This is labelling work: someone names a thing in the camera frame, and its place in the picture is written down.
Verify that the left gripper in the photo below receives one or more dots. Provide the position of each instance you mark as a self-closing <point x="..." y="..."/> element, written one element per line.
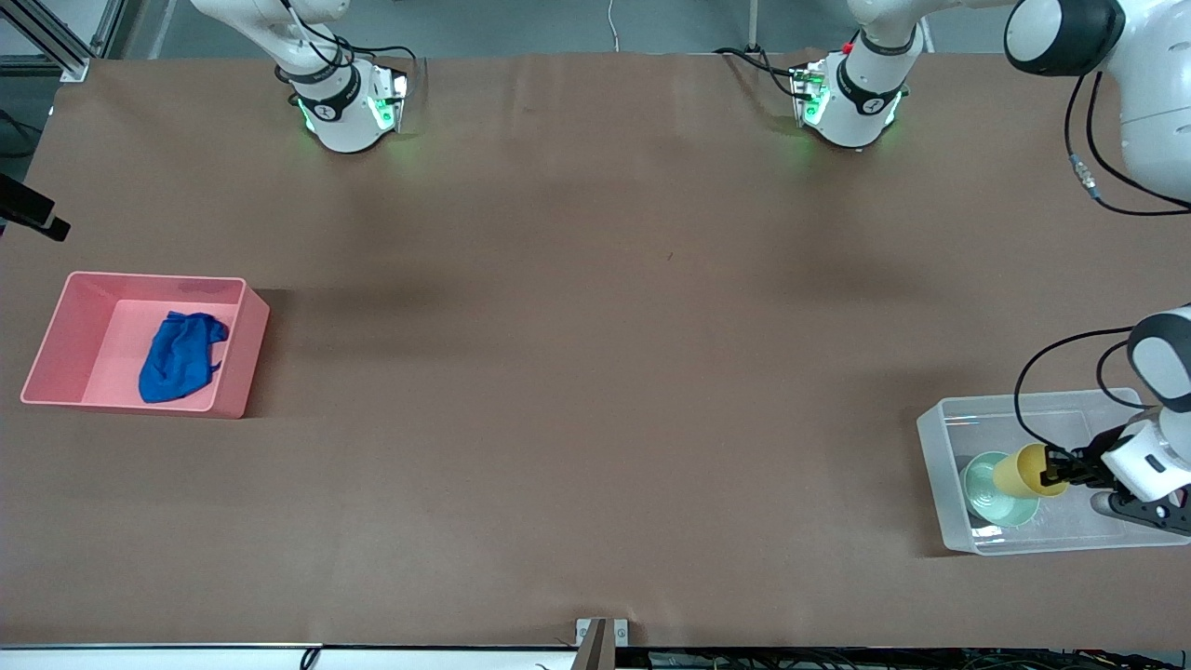
<point x="1085" y="462"/>

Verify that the mint green bowl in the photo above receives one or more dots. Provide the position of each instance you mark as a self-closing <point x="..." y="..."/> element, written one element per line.
<point x="986" y="502"/>

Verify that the blue cloth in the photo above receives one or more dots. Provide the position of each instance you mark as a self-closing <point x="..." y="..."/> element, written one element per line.
<point x="177" y="358"/>

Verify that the aluminium frame profile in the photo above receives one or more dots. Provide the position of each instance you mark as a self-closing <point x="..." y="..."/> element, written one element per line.
<point x="56" y="46"/>

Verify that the black bar-shaped device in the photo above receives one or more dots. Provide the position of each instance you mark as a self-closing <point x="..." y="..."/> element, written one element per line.
<point x="28" y="209"/>

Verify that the pink plastic bin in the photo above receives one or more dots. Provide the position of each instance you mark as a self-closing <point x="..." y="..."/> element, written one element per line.
<point x="74" y="335"/>

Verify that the metal table edge bracket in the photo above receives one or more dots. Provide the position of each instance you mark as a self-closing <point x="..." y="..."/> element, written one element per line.
<point x="595" y="647"/>

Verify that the yellow plastic cup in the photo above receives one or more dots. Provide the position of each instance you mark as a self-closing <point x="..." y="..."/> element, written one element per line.
<point x="1019" y="470"/>

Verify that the white table edge rail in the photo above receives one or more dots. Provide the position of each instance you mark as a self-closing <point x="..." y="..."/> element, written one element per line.
<point x="186" y="659"/>

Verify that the white Franka left arm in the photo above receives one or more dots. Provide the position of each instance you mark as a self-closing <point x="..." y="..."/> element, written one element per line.
<point x="856" y="112"/>

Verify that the clear plastic storage box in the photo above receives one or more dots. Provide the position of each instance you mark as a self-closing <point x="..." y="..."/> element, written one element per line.
<point x="1051" y="540"/>

